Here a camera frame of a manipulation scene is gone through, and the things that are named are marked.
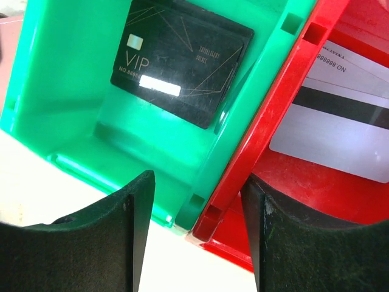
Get black VIP cards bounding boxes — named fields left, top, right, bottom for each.
left=111, top=1, right=254, bottom=129

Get pink leather card holder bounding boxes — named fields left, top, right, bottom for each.
left=0, top=15, right=24, bottom=110

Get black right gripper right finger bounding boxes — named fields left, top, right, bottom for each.
left=241, top=179, right=388, bottom=291

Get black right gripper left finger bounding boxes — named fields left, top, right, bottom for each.
left=1, top=170, right=155, bottom=291

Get red plastic bin middle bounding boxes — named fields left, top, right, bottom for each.
left=187, top=1, right=388, bottom=271

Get silver magnetic stripe cards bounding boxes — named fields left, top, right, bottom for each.
left=270, top=41, right=388, bottom=183

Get green plastic bin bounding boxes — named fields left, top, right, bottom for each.
left=1, top=1, right=315, bottom=232

